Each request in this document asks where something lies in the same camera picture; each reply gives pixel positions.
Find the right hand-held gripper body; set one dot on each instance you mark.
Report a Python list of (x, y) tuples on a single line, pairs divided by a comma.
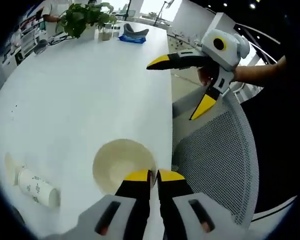
[(230, 57)]

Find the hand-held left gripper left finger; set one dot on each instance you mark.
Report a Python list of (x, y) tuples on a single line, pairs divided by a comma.
[(135, 197)]

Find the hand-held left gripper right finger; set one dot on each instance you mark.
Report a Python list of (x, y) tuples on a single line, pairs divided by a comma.
[(172, 197)]

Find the green printed white paper cup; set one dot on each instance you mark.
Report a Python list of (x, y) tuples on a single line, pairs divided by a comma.
[(120, 160)]

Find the pile of paper cups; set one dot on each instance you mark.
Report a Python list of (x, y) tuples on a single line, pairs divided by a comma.
[(37, 187)]

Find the person's right hand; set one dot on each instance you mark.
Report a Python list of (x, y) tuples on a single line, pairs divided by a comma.
[(205, 76)]

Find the grey mesh office chair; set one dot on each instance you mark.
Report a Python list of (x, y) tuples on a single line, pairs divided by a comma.
[(215, 150)]

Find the blue packet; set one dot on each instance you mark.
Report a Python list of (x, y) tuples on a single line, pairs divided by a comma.
[(132, 40)]

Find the blue and grey cloth item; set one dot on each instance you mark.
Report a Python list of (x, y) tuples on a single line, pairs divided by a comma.
[(133, 33)]

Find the black monitor stand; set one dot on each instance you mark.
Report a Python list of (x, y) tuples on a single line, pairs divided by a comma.
[(162, 11), (127, 10)]

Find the glass jar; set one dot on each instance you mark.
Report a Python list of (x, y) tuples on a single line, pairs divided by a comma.
[(105, 32)]

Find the white table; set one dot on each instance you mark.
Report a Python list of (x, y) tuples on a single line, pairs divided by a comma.
[(90, 87)]

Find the green potted plant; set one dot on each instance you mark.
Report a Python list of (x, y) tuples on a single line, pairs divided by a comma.
[(82, 17)]

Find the grey device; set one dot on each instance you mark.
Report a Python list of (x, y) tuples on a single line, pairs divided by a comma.
[(40, 46)]

